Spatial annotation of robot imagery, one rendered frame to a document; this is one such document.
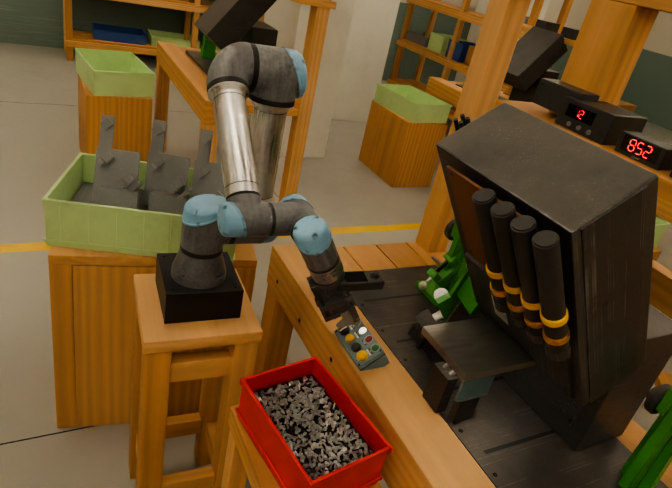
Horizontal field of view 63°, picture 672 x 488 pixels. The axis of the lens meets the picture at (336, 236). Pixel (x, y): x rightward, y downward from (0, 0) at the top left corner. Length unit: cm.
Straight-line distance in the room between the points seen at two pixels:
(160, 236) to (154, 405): 56
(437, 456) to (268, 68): 96
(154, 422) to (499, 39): 156
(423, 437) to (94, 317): 125
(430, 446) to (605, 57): 106
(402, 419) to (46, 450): 148
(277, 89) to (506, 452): 101
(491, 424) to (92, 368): 145
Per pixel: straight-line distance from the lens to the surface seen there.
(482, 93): 194
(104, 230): 195
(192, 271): 152
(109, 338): 217
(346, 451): 129
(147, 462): 186
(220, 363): 164
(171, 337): 153
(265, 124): 141
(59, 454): 241
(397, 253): 206
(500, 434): 144
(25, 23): 811
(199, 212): 145
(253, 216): 116
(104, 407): 240
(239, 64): 133
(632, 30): 162
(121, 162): 215
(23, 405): 260
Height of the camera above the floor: 183
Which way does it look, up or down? 27 degrees down
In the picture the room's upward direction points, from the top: 13 degrees clockwise
